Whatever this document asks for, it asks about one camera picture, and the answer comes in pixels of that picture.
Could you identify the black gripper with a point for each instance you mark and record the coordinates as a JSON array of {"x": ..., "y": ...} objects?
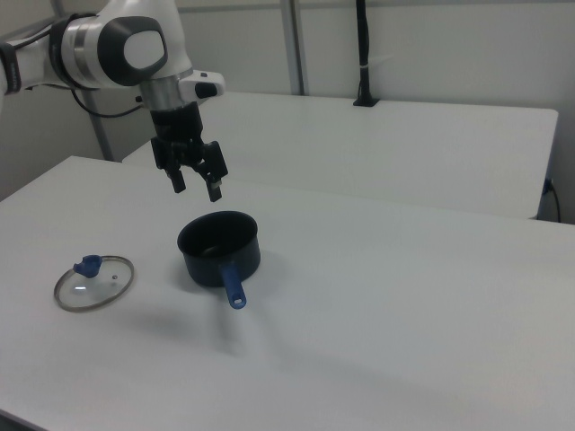
[{"x": 176, "y": 122}]

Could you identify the glass lid with blue knob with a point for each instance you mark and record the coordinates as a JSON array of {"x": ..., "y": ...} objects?
[{"x": 96, "y": 287}]

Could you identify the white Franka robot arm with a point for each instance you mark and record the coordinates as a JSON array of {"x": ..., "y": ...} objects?
[{"x": 144, "y": 49}]

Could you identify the white side table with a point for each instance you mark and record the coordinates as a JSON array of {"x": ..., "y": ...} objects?
[{"x": 382, "y": 157}]

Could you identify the grey partition frame post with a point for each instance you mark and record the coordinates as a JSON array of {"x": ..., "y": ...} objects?
[
  {"x": 101, "y": 139},
  {"x": 294, "y": 45}
]

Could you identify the black clamped camera pole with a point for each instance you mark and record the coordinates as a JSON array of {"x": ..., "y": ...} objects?
[{"x": 363, "y": 45}]

